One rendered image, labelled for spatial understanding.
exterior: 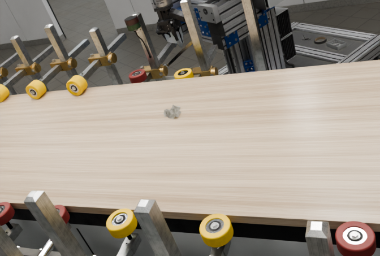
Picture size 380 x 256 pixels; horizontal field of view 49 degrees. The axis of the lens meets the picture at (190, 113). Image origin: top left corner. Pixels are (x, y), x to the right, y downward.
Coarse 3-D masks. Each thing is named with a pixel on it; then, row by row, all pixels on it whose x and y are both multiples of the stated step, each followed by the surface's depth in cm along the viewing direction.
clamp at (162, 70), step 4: (160, 64) 200; (144, 68) 202; (148, 68) 200; (160, 68) 197; (164, 68) 197; (152, 72) 198; (156, 72) 198; (160, 72) 197; (164, 72) 197; (152, 76) 200; (156, 76) 199; (160, 76) 198
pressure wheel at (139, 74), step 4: (132, 72) 193; (136, 72) 190; (140, 72) 191; (144, 72) 189; (128, 76) 191; (132, 76) 189; (136, 76) 188; (140, 76) 188; (144, 76) 189; (132, 80) 189; (136, 80) 188; (140, 80) 189; (144, 80) 190
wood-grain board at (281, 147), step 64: (0, 128) 186; (64, 128) 168; (128, 128) 153; (192, 128) 141; (256, 128) 130; (320, 128) 121; (0, 192) 143; (64, 192) 132; (128, 192) 123; (192, 192) 115; (256, 192) 108; (320, 192) 102
